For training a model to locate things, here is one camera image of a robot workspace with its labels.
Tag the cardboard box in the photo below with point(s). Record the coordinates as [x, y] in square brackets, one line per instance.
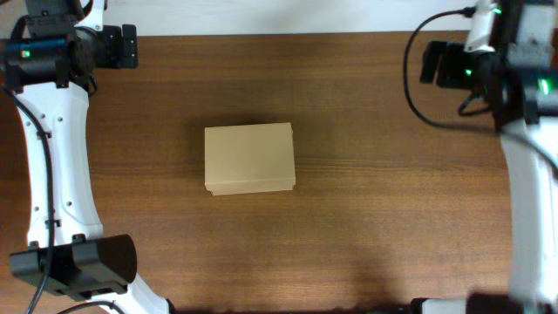
[249, 159]

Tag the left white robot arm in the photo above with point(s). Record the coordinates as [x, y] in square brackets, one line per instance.
[47, 65]

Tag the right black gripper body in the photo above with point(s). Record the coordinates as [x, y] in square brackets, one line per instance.
[461, 69]

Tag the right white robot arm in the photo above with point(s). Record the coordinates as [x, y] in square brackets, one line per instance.
[506, 62]

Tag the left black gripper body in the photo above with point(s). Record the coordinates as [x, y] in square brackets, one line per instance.
[110, 50]

